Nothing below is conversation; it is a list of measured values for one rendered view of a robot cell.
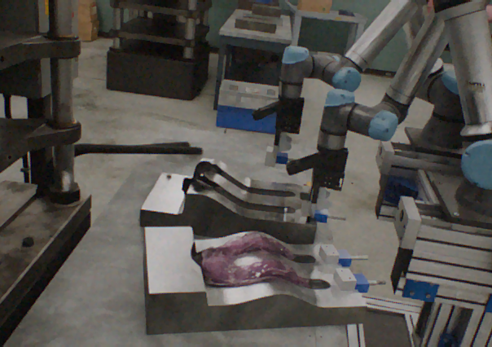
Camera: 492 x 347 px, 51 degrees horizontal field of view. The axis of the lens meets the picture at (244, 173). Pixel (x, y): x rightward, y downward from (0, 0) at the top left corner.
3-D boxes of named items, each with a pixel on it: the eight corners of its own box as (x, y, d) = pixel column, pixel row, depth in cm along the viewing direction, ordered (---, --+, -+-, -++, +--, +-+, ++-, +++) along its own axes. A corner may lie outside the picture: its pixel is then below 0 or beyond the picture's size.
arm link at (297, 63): (315, 51, 158) (291, 50, 155) (309, 85, 162) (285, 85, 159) (304, 46, 164) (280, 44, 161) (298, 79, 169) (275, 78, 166)
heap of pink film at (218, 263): (292, 250, 135) (296, 224, 132) (314, 292, 120) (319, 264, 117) (194, 251, 129) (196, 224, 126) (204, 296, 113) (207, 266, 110)
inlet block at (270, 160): (302, 165, 177) (305, 151, 175) (302, 171, 173) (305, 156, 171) (265, 160, 178) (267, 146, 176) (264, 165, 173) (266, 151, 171)
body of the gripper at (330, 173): (340, 194, 142) (349, 153, 137) (309, 189, 142) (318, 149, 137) (338, 182, 149) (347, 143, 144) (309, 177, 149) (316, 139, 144)
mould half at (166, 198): (309, 210, 170) (316, 173, 165) (311, 252, 146) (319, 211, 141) (160, 188, 172) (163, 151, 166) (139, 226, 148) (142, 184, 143)
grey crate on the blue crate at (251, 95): (282, 102, 505) (284, 87, 499) (282, 114, 468) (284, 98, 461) (221, 94, 506) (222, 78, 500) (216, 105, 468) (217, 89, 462)
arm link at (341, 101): (351, 98, 129) (321, 90, 133) (342, 138, 133) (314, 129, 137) (363, 94, 135) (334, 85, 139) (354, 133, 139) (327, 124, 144)
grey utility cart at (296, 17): (345, 73, 771) (359, 8, 733) (354, 81, 724) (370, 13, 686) (273, 64, 760) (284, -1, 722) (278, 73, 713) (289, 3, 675)
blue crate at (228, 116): (278, 121, 514) (282, 101, 505) (278, 135, 476) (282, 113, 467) (219, 113, 515) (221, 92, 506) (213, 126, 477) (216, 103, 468)
